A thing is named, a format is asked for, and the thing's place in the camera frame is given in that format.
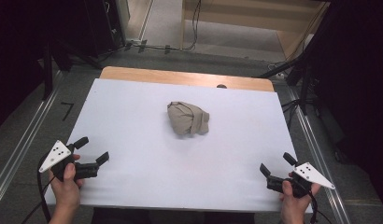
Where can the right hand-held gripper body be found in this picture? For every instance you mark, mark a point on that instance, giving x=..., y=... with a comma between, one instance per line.
x=312, y=175

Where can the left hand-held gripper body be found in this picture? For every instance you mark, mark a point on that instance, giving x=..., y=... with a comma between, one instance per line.
x=55, y=154

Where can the beige pants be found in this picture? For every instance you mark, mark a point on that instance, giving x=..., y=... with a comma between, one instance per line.
x=188, y=118

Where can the person's right hand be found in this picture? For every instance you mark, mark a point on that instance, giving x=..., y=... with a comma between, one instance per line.
x=294, y=203

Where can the person's left hand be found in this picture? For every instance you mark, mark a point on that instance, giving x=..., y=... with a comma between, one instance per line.
x=67, y=189

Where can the white table mat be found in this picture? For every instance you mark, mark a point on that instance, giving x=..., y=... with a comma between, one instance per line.
x=143, y=161

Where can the black tripod stand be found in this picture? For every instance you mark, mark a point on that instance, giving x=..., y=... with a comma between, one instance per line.
x=301, y=84

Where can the black metal stand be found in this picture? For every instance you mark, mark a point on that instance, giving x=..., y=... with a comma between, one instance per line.
x=48, y=71

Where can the black cabinet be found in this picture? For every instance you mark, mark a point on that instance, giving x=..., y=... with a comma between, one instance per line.
x=102, y=25

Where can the light wooden furniture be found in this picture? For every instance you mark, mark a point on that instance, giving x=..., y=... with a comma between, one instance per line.
x=242, y=12

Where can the metal floor rail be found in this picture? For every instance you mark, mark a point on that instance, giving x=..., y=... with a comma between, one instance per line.
x=24, y=140
x=317, y=155

